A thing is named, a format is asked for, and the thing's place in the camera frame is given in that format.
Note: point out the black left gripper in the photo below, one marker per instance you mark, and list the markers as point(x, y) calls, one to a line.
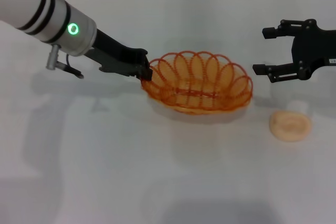
point(113, 51)

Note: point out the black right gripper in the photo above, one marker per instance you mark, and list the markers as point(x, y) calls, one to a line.
point(317, 48)

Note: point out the pale beige bread roll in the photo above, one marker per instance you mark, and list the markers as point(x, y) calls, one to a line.
point(290, 127)

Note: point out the silver plug connector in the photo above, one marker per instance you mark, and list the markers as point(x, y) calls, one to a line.
point(52, 57)

